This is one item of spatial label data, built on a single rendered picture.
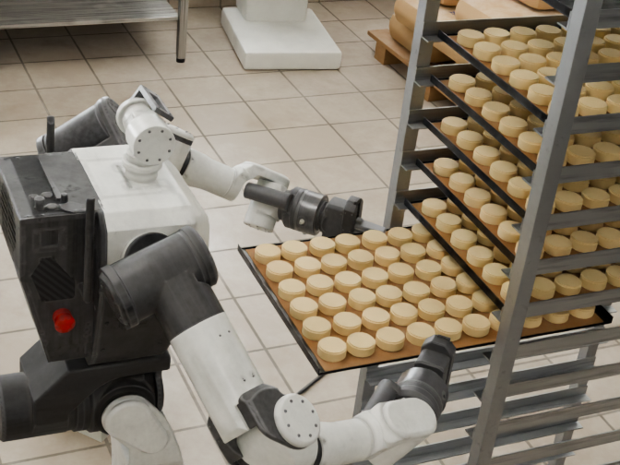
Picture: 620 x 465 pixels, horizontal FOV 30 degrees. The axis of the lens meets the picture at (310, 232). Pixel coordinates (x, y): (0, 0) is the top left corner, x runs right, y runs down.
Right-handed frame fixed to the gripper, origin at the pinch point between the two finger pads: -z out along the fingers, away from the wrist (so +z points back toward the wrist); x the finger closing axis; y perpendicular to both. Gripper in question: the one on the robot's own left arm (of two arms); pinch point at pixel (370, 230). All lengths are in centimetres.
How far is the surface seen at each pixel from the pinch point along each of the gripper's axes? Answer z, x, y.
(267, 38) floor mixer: 153, -100, 310
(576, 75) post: -36, 54, -27
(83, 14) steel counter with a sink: 224, -86, 253
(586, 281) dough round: -44.3, 7.6, -8.2
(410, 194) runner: -5.5, 7.5, 5.6
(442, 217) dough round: -14.2, 8.0, -0.7
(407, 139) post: -3.5, 19.9, 4.1
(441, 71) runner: -7.2, 34.2, 7.5
